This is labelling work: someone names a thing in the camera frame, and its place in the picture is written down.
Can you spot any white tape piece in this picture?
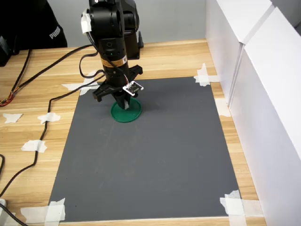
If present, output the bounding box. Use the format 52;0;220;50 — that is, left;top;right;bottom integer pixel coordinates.
215;98;232;118
37;112;61;125
2;113;24;124
21;139;48;153

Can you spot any black camera cable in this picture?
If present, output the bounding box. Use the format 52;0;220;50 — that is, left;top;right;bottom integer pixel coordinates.
0;32;106;197

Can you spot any person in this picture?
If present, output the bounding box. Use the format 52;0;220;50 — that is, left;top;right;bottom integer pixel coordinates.
0;0;68;50

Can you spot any round green lid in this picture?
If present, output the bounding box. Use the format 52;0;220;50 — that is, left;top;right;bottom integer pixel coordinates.
110;97;143;123

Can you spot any small camera circuit board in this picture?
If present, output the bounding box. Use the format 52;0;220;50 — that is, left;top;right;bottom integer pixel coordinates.
122;80;144;97

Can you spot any black power cable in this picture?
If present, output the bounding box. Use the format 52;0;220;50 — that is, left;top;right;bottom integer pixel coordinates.
9;44;96;97

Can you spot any black cable with coloured wires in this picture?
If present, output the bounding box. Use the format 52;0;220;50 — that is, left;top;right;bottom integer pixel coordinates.
0;48;32;108

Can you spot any dark grey mat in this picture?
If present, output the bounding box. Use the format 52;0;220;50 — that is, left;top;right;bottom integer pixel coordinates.
48;76;242;223

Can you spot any black device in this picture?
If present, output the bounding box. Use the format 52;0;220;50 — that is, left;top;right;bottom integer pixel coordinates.
0;35;13;67

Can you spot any white tape wad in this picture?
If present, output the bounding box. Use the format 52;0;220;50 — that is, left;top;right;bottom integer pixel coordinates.
80;13;93;35

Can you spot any white partition panel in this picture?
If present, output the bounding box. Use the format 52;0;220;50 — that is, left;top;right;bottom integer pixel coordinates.
205;0;276;111
228;6;301;226

